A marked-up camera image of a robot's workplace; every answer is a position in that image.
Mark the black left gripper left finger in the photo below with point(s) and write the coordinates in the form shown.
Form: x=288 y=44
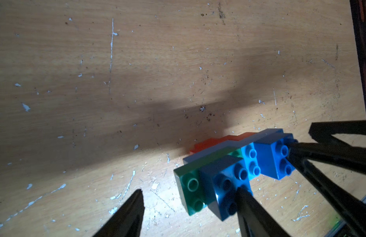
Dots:
x=127 y=221

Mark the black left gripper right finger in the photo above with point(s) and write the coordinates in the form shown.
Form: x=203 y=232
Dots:
x=254 y=220

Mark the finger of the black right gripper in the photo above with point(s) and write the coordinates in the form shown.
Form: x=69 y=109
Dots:
x=322 y=132
x=347 y=157

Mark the light blue long lego brick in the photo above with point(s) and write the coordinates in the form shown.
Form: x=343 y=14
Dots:
x=246 y=146

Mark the green long lego brick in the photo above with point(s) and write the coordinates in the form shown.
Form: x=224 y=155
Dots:
x=189 y=183

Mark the red lego brick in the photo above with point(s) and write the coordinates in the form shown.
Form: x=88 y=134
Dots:
x=214 y=141

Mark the aluminium front rail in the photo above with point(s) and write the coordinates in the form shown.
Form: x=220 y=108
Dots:
x=352 y=212

